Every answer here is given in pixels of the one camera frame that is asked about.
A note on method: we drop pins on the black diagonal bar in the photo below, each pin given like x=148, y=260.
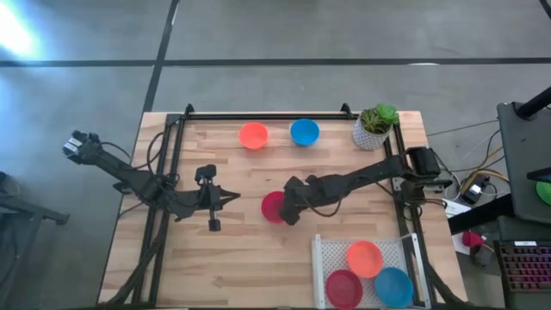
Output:
x=482, y=213

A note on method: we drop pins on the blue mini bowl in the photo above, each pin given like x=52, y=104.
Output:
x=305, y=132
x=394, y=287

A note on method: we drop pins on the backlit black keyboard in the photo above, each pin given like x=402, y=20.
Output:
x=527, y=269

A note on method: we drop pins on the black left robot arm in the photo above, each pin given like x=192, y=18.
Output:
x=125, y=172

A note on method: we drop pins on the black pole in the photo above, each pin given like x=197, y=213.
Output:
x=536, y=103

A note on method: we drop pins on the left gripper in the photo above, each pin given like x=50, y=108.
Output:
x=211, y=197

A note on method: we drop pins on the black stand legs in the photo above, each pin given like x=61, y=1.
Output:
x=39, y=213

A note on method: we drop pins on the black aluminium table frame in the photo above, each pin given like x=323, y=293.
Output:
x=267, y=116

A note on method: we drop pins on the dark grey side table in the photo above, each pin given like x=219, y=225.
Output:
x=523, y=163

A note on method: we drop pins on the green disc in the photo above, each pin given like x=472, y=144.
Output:
x=546, y=194

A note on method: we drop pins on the succulent in white patterned pot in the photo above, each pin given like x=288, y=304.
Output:
x=369, y=137

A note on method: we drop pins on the grey metal mounting plate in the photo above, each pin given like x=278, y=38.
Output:
x=397, y=184

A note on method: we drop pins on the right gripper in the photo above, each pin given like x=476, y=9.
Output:
x=307, y=191

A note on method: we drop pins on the white perforated metal rack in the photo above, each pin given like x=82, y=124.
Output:
x=333, y=256

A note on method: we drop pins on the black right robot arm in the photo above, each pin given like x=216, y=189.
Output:
x=366, y=174

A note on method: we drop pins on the small red object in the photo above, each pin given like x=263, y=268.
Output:
x=472, y=239

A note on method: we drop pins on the red mini bowl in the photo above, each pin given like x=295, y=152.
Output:
x=344, y=289
x=271, y=207

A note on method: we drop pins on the white paper sheet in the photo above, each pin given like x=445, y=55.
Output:
x=456, y=208

